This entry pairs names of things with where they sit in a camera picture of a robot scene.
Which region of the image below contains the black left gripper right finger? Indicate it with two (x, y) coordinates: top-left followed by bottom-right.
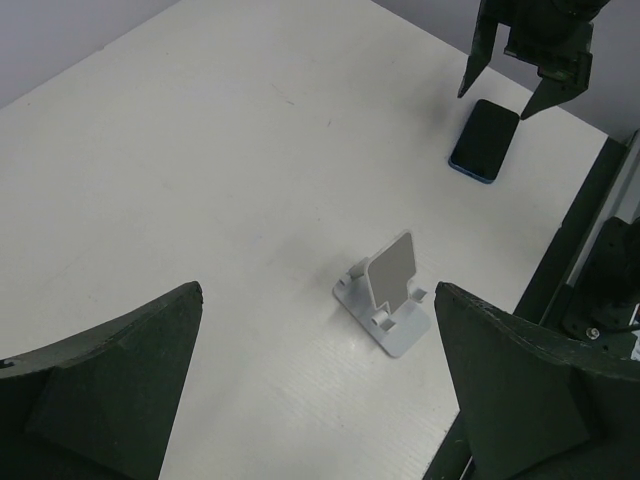
(434, 282), (639, 479)

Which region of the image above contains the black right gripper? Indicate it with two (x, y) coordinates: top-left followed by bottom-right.
(457, 0), (607, 120)

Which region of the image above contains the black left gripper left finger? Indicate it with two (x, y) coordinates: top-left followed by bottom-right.
(1, 281), (203, 479)

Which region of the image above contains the blue smartphone black screen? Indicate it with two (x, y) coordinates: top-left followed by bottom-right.
(448, 99), (520, 184)

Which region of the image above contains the white folding phone stand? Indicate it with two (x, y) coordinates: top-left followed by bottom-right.
(333, 230), (431, 358)

